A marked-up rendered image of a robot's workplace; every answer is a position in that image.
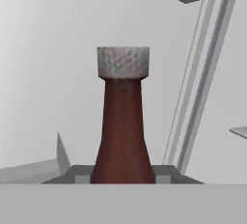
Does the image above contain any red ketchup bottle grey cap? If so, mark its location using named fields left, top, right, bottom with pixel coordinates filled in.
left=90, top=45, right=156, bottom=184

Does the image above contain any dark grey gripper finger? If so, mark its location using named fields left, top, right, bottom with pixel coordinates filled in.
left=41, top=164, right=96, bottom=184

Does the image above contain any grey fridge door frame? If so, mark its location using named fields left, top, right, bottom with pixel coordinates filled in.
left=161, top=0, right=244, bottom=175

